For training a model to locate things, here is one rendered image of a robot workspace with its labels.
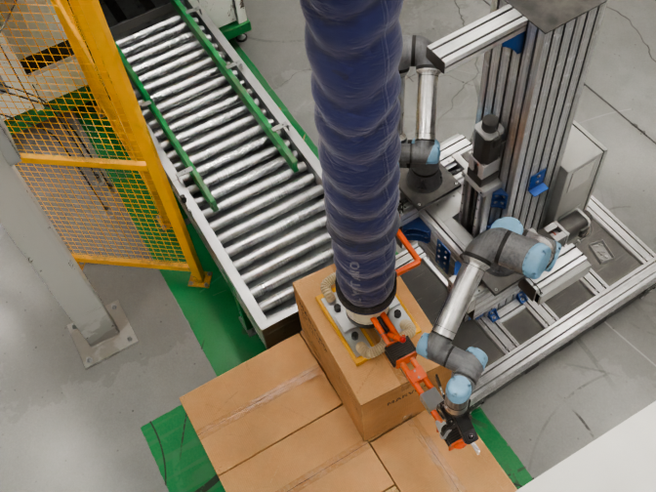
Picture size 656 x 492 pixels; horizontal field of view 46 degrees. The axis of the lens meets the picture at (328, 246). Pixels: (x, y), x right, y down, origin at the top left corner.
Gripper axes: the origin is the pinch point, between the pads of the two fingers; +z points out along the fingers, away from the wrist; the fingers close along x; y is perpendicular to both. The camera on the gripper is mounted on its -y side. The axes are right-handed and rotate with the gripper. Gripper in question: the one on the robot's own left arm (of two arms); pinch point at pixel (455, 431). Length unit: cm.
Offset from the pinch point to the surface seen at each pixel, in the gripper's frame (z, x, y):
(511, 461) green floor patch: 107, -42, 5
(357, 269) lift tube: -39, 7, 52
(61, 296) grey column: 53, 111, 161
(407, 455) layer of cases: 53, 8, 16
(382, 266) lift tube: -39, 0, 49
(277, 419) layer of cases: 53, 48, 56
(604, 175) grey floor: 107, -187, 117
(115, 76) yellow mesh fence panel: -50, 49, 169
